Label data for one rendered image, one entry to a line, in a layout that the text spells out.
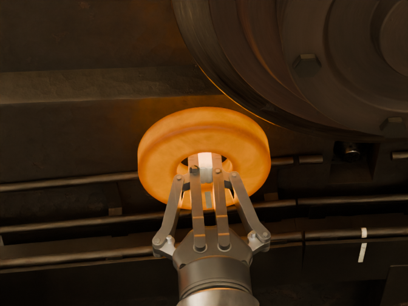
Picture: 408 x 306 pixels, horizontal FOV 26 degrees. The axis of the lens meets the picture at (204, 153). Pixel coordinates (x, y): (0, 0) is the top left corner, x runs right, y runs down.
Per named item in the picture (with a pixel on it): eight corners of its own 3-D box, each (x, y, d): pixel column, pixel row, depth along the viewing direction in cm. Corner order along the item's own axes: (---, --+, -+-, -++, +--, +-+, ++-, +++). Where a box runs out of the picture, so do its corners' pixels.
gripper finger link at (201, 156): (206, 184, 102) (199, 184, 102) (201, 138, 106) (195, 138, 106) (206, 167, 99) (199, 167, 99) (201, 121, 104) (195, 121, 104)
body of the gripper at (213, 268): (175, 326, 92) (172, 251, 98) (256, 321, 93) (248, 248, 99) (173, 288, 87) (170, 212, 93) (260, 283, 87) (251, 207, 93)
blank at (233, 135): (129, 112, 99) (129, 135, 97) (266, 98, 99) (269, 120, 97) (146, 195, 111) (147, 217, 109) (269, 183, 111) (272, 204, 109)
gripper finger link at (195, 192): (208, 267, 95) (195, 268, 95) (199, 185, 102) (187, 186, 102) (208, 247, 92) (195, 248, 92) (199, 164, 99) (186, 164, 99)
